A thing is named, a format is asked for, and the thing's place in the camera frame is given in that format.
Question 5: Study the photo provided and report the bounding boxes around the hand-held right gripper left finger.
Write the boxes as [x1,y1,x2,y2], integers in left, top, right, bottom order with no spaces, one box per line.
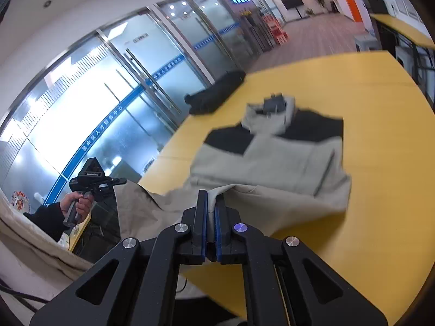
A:
[30,189,209,326]

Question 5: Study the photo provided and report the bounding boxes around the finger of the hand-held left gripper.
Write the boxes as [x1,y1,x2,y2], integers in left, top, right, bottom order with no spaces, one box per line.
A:
[101,177,127,194]

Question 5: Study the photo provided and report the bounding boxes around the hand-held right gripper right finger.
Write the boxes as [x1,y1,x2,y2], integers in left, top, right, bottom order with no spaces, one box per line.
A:
[214,195,388,326]

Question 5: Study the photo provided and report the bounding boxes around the beige pants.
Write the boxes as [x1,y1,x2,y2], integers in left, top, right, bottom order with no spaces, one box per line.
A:
[0,183,352,301]

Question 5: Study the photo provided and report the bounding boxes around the person's left forearm black sleeve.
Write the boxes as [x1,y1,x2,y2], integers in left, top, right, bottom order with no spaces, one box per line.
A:
[23,202,70,244]

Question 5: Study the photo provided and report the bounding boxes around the person's left hand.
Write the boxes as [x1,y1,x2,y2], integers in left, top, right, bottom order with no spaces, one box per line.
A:
[59,192,94,224]

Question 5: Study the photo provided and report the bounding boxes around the round colourful sticker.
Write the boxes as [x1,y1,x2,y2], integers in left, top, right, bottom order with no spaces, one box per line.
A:
[10,190,32,214]

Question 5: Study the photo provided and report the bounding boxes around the grey black hooded jacket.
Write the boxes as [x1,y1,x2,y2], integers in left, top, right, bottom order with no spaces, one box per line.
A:
[189,94,353,208]

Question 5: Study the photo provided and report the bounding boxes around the black bag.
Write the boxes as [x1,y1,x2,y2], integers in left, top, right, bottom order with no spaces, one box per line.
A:
[184,70,247,115]

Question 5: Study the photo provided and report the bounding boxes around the red crate stack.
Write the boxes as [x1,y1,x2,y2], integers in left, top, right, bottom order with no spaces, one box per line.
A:
[263,15,288,45]

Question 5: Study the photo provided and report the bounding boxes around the white stool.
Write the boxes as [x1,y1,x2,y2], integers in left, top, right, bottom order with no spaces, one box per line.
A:
[355,35,380,52]

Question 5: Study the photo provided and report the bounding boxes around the yellow high counter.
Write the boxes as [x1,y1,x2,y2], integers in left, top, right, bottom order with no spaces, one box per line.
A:
[369,13,435,87]

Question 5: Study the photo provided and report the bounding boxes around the long metal door handle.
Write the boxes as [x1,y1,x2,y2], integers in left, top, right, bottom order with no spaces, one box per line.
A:
[124,49,183,115]

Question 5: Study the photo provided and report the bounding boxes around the black wall screen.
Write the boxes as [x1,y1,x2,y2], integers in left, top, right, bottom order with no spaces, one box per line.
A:
[281,0,304,20]

